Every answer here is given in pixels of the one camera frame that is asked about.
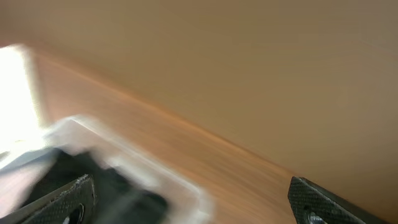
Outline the black garment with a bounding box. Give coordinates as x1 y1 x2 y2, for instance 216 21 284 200
23 151 169 224

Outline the clear plastic storage bin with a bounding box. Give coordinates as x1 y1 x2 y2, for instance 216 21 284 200
43 114 215 224

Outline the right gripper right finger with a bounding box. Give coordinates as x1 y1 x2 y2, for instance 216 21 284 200
287 176 387 224

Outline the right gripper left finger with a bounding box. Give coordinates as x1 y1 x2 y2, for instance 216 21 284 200
1 175 96 224

